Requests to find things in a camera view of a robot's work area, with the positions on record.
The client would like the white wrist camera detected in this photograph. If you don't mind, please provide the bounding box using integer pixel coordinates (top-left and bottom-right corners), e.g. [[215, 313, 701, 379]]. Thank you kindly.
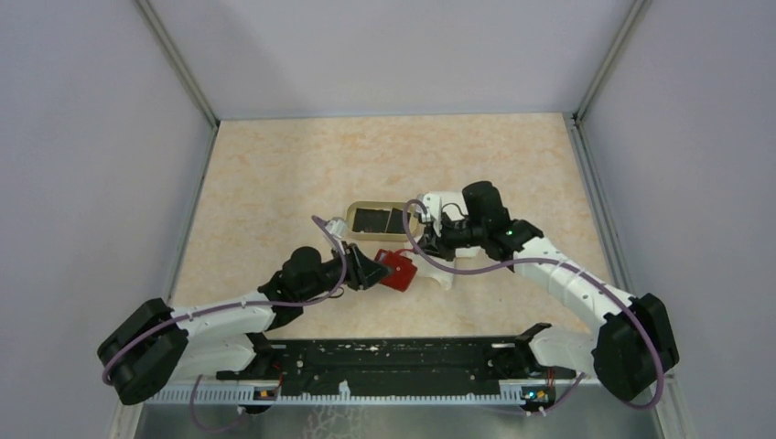
[[326, 218, 348, 241], [415, 191, 468, 224]]

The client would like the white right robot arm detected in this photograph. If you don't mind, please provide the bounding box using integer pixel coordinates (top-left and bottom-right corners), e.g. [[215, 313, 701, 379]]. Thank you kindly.
[[404, 181, 680, 409]]

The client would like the white slotted cable duct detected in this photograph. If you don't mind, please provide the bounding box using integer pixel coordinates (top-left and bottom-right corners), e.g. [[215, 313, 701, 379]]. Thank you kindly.
[[146, 381, 555, 408]]

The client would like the aluminium frame rail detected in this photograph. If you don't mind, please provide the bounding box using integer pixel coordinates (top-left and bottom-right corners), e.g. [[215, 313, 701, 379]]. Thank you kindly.
[[132, 0, 221, 130], [573, 0, 652, 126]]

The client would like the beige plastic tray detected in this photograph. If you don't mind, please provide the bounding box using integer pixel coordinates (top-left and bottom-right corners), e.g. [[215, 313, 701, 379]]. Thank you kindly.
[[345, 200, 422, 242]]

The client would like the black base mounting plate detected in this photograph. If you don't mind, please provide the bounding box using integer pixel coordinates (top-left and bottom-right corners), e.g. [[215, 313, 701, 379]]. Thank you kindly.
[[216, 335, 576, 397]]

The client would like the aluminium frame rail left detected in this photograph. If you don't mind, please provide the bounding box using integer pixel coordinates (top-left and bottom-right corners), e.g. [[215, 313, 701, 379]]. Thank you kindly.
[[132, 0, 221, 130]]

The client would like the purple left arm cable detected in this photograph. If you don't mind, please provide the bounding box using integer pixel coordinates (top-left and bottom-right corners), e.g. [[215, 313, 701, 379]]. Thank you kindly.
[[101, 215, 350, 433]]

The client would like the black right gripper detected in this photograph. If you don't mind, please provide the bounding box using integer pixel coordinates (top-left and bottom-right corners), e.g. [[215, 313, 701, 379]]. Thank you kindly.
[[413, 209, 486, 262]]

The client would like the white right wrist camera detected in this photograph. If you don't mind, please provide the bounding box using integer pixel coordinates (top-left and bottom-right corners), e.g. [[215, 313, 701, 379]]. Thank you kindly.
[[415, 191, 468, 224]]

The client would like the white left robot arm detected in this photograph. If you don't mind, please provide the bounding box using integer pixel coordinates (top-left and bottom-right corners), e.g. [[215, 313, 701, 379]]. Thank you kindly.
[[96, 243, 393, 405]]

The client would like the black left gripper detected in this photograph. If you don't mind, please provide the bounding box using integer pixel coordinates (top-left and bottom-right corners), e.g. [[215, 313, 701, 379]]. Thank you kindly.
[[299, 240, 394, 302]]

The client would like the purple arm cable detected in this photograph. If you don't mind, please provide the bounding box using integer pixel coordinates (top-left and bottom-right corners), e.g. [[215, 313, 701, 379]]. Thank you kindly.
[[402, 199, 666, 416], [101, 215, 350, 433]]

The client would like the red leather card holder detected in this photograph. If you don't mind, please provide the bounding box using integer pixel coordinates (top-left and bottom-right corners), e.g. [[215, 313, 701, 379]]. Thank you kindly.
[[374, 249, 418, 293]]

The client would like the white cloth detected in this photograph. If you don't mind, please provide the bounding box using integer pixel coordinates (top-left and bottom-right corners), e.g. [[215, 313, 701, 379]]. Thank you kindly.
[[412, 255, 471, 291]]

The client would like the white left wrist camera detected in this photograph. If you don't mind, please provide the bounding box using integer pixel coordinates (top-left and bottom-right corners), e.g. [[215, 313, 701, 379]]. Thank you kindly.
[[326, 218, 348, 241]]

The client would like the aluminium frame rail right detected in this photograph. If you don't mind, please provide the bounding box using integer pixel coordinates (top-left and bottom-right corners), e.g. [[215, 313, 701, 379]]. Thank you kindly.
[[573, 0, 652, 126]]

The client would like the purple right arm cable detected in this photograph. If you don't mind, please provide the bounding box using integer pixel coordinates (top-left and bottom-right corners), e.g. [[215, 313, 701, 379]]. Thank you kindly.
[[402, 199, 666, 416]]

